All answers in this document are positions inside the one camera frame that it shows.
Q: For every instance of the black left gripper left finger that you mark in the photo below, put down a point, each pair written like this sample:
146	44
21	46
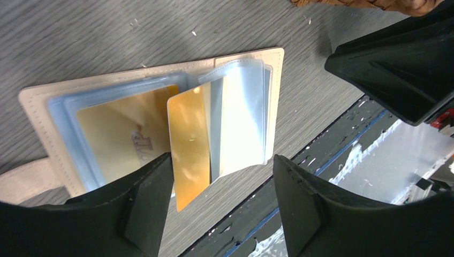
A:
124	218

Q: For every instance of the beige leather card holder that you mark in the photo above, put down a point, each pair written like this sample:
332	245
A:
215	116

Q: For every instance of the woven wicker divided basket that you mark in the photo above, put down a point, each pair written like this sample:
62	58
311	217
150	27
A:
413	8

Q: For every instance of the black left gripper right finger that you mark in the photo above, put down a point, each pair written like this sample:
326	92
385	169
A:
354	227

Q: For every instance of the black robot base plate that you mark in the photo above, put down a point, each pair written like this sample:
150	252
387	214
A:
254	227

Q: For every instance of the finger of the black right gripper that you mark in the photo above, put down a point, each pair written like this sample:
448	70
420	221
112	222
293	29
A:
407	67

